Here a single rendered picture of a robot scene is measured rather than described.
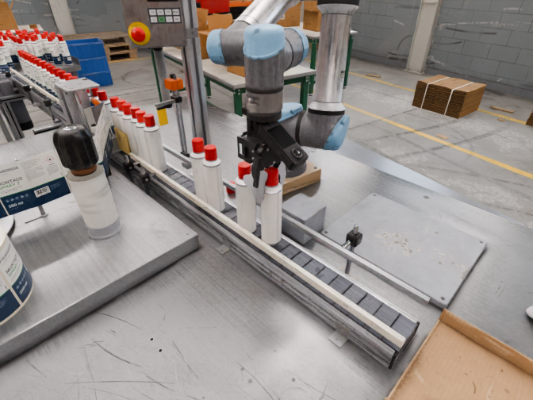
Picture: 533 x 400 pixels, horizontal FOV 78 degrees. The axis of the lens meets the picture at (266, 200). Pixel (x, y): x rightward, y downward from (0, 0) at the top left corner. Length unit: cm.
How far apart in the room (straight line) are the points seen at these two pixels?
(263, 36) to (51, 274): 71
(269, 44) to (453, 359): 70
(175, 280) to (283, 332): 30
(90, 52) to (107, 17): 296
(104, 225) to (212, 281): 32
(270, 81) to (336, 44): 43
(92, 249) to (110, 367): 32
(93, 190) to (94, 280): 21
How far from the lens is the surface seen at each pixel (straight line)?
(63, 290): 90
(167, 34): 110
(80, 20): 865
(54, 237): 106
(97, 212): 94
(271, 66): 64
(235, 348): 75
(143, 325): 82
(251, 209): 85
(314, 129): 106
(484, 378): 82
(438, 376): 79
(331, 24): 104
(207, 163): 91
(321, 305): 76
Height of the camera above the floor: 147
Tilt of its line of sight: 35 degrees down
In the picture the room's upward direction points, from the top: straight up
